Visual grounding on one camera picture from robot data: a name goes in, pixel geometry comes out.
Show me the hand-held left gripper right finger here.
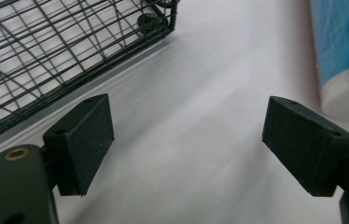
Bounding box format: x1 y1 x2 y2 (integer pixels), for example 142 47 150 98
261 95 349 198

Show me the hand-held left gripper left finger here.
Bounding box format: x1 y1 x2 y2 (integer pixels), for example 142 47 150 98
42 93 116 197

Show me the blue wrapped paper roll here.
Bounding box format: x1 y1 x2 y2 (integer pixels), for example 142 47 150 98
308 0 349 123

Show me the black wire basket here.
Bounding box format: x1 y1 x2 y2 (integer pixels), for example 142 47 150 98
0 0 180 147

